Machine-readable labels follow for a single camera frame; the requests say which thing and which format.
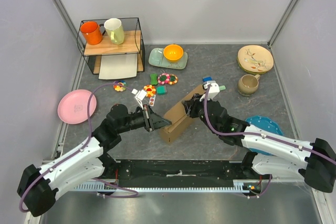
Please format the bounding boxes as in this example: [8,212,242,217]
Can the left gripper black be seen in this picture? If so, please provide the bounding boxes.
[119,105,172,134]

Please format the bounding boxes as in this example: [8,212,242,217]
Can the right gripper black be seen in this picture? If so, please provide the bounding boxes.
[181,93,217,134]

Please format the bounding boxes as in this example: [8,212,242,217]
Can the brown cardboard box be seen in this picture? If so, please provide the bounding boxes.
[160,84,204,144]

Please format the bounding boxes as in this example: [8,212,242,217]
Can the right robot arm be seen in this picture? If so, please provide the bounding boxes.
[182,93,335,193]

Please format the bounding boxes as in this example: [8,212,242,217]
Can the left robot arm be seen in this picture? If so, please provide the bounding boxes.
[17,104,172,217]

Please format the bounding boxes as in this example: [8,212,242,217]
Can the blue small box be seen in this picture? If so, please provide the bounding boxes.
[202,76,213,82]

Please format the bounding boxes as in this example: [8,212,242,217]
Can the small white tag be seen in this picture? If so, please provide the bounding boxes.
[149,95,156,106]

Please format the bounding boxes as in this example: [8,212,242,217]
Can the teal square sponge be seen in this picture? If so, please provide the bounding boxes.
[156,86,167,95]

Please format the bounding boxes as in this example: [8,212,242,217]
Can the orange yellow flower toy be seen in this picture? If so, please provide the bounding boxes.
[143,84,156,98]

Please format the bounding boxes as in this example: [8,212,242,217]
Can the green double flower toy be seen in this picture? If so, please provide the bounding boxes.
[158,73,178,85]

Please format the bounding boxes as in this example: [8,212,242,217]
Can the green bone toy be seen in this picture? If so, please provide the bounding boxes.
[150,73,158,86]

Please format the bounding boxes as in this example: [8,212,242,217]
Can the rainbow flower toy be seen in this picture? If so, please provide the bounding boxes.
[113,81,127,92]

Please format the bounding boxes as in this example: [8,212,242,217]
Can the orange bowl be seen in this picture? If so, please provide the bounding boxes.
[163,44,184,62]

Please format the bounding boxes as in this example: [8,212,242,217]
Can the pale green tray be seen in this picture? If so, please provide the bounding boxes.
[149,48,188,70]

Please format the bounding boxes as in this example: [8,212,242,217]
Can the brown ceramic cup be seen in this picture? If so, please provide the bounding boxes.
[237,74,260,97]

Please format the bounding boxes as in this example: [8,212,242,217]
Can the green plate under floral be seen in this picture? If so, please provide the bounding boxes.
[237,58,272,74]

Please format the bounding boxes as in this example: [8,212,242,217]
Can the blue polka dot plate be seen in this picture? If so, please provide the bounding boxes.
[245,115,284,154]

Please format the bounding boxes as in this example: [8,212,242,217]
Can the beige floral plate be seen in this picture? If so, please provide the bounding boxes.
[237,45,274,74]

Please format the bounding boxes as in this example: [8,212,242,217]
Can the pink plate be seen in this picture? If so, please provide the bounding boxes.
[57,89,91,124]

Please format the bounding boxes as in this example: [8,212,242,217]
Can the pale green mug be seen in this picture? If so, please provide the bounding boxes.
[104,18,124,45]

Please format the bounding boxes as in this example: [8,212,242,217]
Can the orange mug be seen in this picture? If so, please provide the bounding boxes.
[80,21,103,45]

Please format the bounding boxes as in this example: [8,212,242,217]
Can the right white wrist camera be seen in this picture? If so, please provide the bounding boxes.
[200,80,220,101]

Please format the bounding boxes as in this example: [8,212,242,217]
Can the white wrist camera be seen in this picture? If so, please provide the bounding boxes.
[131,89,147,109]
[200,80,220,101]

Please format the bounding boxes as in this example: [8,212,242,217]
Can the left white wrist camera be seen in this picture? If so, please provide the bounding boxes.
[131,89,147,109]

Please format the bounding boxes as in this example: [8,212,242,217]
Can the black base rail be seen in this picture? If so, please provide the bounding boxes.
[98,159,260,188]

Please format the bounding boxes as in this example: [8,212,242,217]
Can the black wire wooden shelf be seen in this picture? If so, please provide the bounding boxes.
[76,17,145,75]

